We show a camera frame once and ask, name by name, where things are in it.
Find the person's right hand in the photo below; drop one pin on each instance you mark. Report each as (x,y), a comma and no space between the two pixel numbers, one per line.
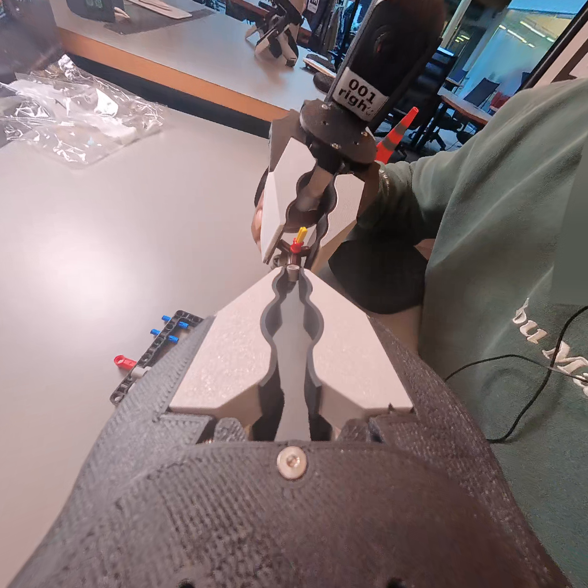
(257,225)

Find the yellow lego axle assembly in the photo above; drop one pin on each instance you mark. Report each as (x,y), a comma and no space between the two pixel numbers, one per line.
(298,248)

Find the orange edged table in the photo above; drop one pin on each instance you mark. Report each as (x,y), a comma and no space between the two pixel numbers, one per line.
(183,55)

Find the black lego frame assembly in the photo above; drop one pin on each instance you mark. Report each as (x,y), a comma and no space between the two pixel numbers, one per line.
(156,349)

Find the black framed white sign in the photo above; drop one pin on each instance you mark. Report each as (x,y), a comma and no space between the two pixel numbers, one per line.
(556,46)

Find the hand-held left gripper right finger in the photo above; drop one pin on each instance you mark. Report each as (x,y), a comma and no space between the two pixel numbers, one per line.
(363,363)

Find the dark background equipment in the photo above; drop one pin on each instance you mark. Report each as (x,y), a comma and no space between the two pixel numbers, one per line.
(275,32)

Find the black mesh chair seat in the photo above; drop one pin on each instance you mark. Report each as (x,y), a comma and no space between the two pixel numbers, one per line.
(381,280)

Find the clear plastic bag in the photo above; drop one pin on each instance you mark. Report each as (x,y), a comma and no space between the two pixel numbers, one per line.
(82,115)

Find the black oblong pouch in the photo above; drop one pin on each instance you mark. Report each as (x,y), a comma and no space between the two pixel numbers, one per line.
(324,82)

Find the person's green sweatshirt torso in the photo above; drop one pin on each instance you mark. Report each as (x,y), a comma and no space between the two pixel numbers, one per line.
(505,275)

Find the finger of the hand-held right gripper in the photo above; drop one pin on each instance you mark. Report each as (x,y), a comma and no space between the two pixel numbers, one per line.
(280,193)
(347,202)

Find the orange traffic cone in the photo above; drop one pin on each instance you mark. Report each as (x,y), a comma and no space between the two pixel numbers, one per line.
(395,138)

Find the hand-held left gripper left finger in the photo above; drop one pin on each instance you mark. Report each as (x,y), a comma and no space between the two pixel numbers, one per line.
(220,363)

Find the black equipment case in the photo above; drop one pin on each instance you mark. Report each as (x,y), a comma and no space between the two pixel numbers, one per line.
(92,9)

